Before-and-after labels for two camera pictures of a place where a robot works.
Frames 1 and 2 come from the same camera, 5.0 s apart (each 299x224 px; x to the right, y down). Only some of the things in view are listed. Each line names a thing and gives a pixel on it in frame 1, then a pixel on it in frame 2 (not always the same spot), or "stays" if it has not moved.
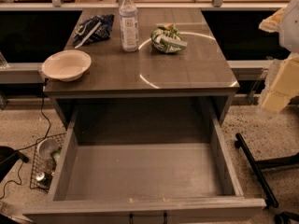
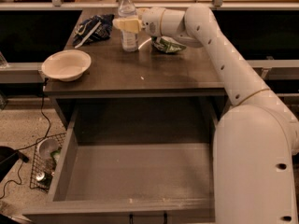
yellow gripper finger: x=273 y=21 -> x=151 y=20
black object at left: x=8 y=157 stays
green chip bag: x=167 y=38 stays
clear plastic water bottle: x=128 y=21 stays
